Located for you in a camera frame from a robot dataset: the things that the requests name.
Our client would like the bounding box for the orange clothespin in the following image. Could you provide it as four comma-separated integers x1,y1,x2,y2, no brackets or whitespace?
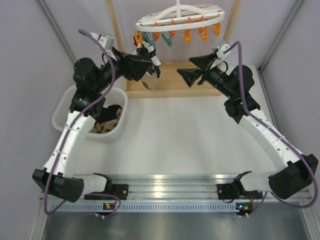
198,26,208,43
133,31,143,47
180,29,192,44
212,22,221,36
153,32,161,41

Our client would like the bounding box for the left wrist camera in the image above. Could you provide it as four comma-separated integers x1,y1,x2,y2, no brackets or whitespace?
90,32,115,52

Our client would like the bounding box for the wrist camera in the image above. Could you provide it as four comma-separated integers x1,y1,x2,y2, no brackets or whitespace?
210,43,230,70
90,32,115,52

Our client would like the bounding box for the beige sock with leaf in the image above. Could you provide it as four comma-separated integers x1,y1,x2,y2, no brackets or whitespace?
141,79,152,90

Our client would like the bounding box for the left wooden post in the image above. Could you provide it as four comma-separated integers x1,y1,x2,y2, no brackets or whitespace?
105,0,125,52

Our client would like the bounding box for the black white patterned sock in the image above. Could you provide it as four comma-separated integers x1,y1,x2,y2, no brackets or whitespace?
133,41,161,78

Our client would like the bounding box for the wooden tray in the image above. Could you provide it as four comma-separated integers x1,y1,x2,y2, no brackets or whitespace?
124,62,221,99

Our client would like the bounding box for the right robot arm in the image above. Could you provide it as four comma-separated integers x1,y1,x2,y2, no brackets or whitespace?
177,55,319,203

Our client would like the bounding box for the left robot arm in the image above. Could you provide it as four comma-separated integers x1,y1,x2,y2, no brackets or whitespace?
32,49,153,203

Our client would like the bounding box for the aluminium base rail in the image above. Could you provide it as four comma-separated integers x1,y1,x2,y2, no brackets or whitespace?
39,173,313,213

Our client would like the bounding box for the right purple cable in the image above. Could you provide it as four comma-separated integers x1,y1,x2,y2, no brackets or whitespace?
223,40,319,216

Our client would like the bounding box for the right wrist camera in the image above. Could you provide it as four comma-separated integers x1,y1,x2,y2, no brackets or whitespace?
210,43,230,70

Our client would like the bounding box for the white clip hanger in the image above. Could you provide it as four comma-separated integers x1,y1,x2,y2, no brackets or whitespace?
135,0,225,33

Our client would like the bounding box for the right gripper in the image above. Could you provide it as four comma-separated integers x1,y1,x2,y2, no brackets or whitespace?
177,53,236,99

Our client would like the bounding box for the teal clothespin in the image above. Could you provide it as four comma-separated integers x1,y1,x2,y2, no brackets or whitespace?
161,33,173,47
144,32,156,48

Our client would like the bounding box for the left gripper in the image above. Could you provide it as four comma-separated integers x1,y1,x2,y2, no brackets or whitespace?
92,46,152,93

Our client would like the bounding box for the brown checkered sock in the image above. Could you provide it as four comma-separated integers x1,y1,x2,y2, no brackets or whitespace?
89,114,122,134

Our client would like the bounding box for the white plastic bin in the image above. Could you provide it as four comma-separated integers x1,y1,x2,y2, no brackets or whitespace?
51,84,129,144

